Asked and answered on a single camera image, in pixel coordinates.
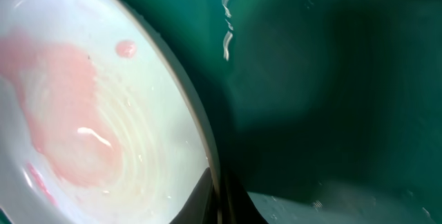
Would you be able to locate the teal serving tray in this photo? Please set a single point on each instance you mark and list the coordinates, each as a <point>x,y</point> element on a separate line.
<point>327,111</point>

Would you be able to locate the light blue plate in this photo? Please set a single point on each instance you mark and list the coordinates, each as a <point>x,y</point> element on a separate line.
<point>99,121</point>

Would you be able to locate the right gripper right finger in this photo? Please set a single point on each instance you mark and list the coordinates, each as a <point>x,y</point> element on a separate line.
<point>236,205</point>

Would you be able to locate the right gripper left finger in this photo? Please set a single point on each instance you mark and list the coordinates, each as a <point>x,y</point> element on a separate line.
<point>201,206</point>

